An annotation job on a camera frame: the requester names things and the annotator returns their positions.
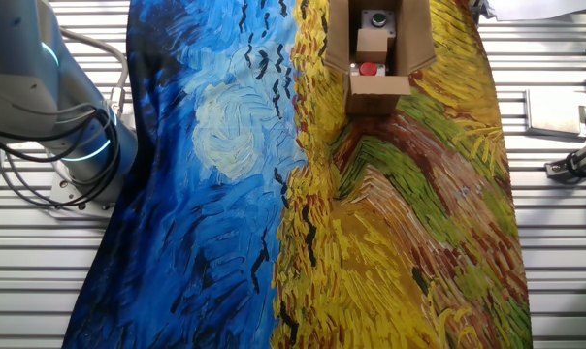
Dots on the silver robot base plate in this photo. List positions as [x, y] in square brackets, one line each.
[65, 194]

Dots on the white paper sheet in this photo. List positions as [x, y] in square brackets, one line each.
[540, 9]

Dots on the red push button switch box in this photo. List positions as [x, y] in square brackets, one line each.
[368, 69]

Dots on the grey metal clamp bracket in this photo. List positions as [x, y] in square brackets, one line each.
[572, 165]

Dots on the brown cardboard box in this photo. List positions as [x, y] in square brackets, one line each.
[375, 94]

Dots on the green push button switch box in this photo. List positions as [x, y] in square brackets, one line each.
[379, 19]

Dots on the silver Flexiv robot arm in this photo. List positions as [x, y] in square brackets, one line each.
[21, 72]

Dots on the Van Gogh painting print cloth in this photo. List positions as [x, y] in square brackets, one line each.
[370, 218]

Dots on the grey metal plate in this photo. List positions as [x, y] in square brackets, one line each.
[555, 111]

